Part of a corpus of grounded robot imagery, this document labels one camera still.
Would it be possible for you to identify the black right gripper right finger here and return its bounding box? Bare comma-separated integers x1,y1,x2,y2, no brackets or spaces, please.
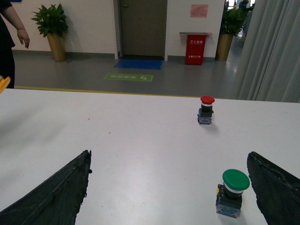
247,151,300,225

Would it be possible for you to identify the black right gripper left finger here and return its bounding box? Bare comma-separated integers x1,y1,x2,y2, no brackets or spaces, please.
0,150,92,225

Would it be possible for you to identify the yellow mushroom push button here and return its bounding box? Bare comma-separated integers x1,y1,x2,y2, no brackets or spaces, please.
0,76,11,93

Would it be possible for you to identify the green mushroom push button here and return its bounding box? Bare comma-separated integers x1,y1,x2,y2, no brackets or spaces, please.
216,169,250,218

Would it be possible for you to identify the red mushroom push button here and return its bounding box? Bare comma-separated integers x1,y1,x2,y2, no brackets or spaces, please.
197,96,215,125

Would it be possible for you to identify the bystander hand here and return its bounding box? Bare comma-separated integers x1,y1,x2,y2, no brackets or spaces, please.
17,29,30,49

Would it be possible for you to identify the grey curtain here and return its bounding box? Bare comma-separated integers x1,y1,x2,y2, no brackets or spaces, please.
232,0,300,103

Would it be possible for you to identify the green floor sign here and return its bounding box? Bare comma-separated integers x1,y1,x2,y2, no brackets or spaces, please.
104,73,154,82

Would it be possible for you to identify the bystander in black clothes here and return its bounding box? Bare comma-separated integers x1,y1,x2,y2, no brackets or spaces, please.
0,0,26,89

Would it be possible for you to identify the blue floor mat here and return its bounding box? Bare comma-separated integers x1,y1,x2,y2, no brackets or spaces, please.
114,59,163,70

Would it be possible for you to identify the red fire extinguisher box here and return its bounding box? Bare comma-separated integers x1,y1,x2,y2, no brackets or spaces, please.
180,32,213,65

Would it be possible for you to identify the right potted green plant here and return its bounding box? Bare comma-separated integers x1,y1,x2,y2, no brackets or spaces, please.
215,8,247,61

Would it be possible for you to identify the potted green plant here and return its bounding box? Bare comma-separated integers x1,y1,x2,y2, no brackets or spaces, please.
215,8,247,61
32,4,68,61

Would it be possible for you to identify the left potted green plant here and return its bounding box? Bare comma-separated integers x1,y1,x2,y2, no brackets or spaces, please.
32,4,68,61

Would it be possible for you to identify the grey door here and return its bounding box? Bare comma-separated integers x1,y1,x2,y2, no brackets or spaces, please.
119,0,167,58

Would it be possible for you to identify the pink wall notice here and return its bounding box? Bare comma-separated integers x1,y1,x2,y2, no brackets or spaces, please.
190,4,209,18

